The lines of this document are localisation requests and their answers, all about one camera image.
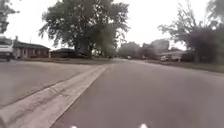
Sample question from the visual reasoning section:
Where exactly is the row of trees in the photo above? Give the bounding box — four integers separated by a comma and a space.
117, 39, 171, 60

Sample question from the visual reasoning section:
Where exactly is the grass strip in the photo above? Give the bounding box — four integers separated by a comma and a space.
19, 57, 116, 66

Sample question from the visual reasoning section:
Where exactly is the large leafy tree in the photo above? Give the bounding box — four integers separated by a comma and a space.
38, 0, 130, 59

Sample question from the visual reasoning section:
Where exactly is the dark low building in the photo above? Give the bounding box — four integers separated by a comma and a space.
49, 47, 81, 60

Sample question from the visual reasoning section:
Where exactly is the grey asphalt road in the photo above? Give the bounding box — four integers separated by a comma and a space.
49, 59, 224, 128

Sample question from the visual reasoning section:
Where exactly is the concrete kerb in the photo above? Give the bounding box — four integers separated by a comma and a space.
0, 63, 116, 128

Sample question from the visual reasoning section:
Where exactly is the low brick house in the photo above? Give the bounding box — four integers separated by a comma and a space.
13, 39, 51, 60

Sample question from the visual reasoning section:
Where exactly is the grey paved driveway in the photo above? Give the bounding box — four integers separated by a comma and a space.
0, 59, 101, 109

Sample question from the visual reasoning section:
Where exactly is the grass verge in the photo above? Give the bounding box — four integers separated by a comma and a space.
143, 59, 224, 74

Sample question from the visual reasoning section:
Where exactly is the group of trees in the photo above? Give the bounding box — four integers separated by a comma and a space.
158, 0, 224, 64

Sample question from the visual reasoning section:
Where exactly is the white vehicle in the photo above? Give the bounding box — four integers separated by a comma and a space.
0, 35, 16, 63

